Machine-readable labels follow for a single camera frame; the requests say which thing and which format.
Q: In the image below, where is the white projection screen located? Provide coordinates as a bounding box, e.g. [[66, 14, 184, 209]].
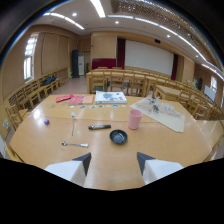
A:
[[124, 39, 175, 77]]

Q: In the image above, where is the small wooden desk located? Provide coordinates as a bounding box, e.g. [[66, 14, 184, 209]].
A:
[[153, 84, 183, 102]]

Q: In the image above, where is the silver metal spoon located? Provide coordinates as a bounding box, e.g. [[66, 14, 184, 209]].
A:
[[61, 140, 90, 149]]

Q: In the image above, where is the beige cloth mat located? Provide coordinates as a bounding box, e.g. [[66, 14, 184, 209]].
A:
[[129, 97, 186, 134]]

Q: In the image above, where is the long wooden desk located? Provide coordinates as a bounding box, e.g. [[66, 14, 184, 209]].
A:
[[85, 67, 172, 95]]

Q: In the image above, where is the white book with dark print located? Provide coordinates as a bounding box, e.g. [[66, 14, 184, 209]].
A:
[[94, 90, 128, 105]]

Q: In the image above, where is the black marker pen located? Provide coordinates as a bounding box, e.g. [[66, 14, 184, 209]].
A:
[[87, 124, 112, 131]]

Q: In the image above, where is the pink plastic cup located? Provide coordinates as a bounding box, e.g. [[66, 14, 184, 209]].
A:
[[127, 109, 144, 131]]

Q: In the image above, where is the white artificial flower stem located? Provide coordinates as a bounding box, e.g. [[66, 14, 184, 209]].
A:
[[70, 111, 78, 137]]

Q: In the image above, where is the wooden chair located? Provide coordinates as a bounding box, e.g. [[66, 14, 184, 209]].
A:
[[126, 75, 146, 98], [109, 72, 126, 93], [4, 103, 29, 132], [89, 74, 107, 94]]

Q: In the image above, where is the black round dish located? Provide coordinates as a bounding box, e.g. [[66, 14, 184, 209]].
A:
[[109, 129, 129, 145]]

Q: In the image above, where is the white standing air conditioner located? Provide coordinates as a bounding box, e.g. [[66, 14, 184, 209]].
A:
[[77, 52, 86, 77]]

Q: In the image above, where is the pink and orange book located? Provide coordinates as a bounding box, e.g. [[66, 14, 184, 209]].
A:
[[68, 95, 95, 106]]

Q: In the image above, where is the dark bag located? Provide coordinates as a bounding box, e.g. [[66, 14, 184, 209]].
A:
[[41, 75, 58, 87]]

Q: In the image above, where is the clear glass items cluster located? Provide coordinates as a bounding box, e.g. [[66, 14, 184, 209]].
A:
[[150, 98, 176, 116]]

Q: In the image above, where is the dark red curtain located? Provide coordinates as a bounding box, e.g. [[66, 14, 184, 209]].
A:
[[116, 37, 127, 70]]

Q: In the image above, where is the window with bright light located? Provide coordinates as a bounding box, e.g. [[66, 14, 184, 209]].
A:
[[23, 32, 39, 83]]

